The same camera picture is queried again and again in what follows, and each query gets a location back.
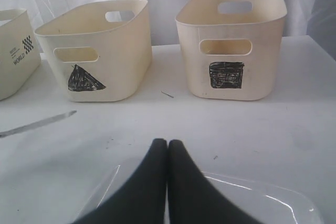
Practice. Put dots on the cream bin with square mark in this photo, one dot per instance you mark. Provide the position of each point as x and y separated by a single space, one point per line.
231 47

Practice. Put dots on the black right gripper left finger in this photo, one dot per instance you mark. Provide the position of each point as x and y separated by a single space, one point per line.
133 192

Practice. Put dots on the steel table knife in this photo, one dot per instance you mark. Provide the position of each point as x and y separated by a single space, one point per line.
38 124

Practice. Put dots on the cream bin with triangle mark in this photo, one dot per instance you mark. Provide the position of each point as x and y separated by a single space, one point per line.
99 52

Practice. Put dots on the white square plate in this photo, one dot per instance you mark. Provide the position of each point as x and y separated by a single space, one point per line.
266 202

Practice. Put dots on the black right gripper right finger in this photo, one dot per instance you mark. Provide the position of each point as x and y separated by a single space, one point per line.
192 198

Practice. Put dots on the cream bin with circle mark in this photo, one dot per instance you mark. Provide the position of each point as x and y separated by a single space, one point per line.
20 54

